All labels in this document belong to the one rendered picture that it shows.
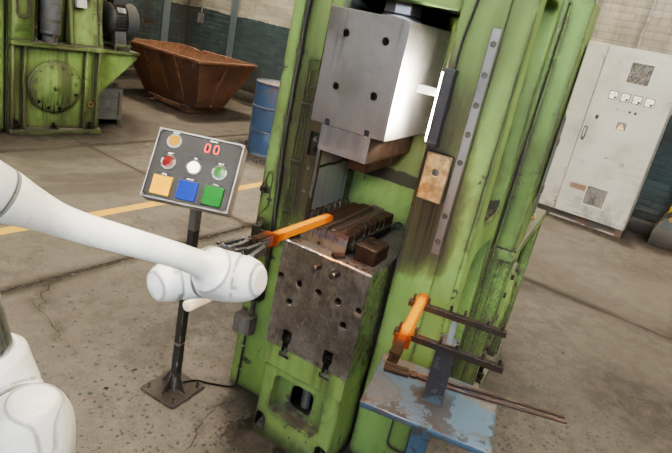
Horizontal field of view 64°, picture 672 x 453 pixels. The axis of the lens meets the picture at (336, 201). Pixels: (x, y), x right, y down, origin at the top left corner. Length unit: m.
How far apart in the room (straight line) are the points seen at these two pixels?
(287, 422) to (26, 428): 1.30
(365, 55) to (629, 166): 5.43
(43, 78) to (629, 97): 6.32
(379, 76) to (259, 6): 8.58
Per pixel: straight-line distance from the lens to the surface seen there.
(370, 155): 1.90
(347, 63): 1.90
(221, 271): 1.20
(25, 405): 1.31
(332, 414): 2.24
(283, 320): 2.16
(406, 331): 1.57
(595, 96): 7.03
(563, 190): 7.15
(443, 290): 2.04
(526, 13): 1.87
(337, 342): 2.06
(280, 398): 2.41
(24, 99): 6.37
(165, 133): 2.20
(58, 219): 1.13
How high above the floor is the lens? 1.71
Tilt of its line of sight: 18 degrees down
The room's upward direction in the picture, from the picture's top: 12 degrees clockwise
